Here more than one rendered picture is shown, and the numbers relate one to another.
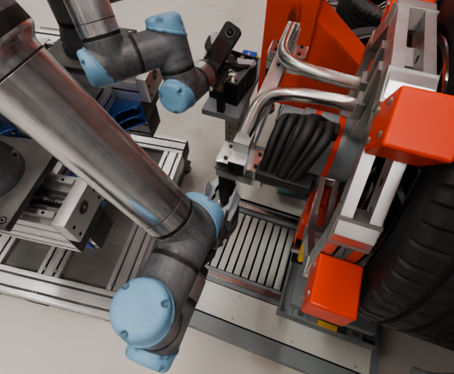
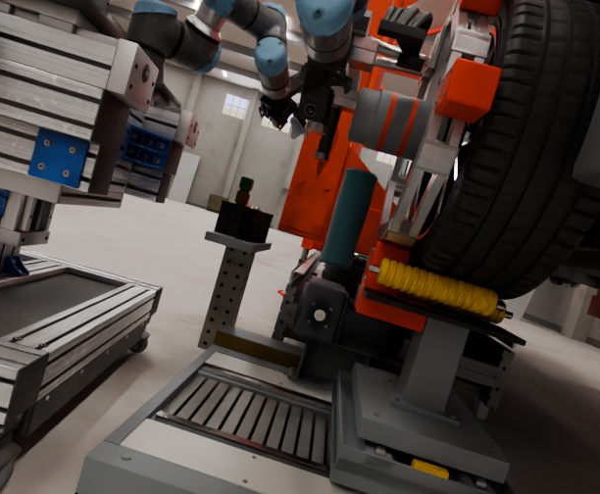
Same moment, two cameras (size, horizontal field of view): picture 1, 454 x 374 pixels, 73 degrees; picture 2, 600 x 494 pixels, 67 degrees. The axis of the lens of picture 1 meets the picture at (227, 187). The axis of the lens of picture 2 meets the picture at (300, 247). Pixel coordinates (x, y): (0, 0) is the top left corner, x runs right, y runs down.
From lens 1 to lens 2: 1.03 m
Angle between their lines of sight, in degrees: 57
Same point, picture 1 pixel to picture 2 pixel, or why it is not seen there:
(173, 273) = not seen: outside the picture
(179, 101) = (276, 50)
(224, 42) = (296, 80)
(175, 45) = (281, 22)
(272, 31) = (309, 150)
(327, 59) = not seen: hidden behind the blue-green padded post
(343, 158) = (425, 108)
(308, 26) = (343, 148)
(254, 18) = not seen: hidden behind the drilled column
